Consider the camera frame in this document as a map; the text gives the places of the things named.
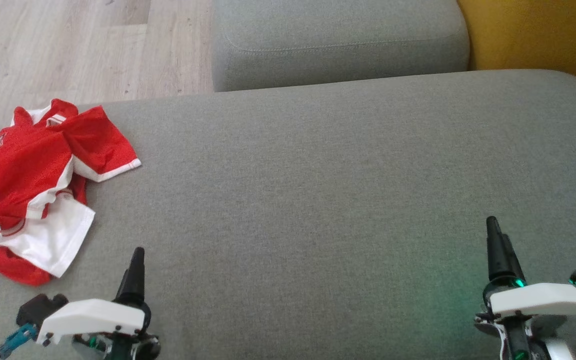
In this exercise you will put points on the red Bulls basketball shorts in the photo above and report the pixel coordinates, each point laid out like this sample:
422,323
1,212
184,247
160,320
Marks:
23,160

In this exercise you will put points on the teal left camera connector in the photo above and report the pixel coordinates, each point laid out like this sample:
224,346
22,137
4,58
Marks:
18,337

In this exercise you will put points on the grey sofa seat cushion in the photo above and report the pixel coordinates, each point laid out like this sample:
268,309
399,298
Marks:
318,200

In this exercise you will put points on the yellow cushion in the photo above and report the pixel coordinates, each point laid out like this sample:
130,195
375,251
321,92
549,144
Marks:
538,35

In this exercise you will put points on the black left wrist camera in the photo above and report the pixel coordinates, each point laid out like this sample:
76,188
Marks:
38,307

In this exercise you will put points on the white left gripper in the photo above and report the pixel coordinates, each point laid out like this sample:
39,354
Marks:
93,317

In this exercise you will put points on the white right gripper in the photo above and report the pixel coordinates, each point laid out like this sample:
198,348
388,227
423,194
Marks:
543,300

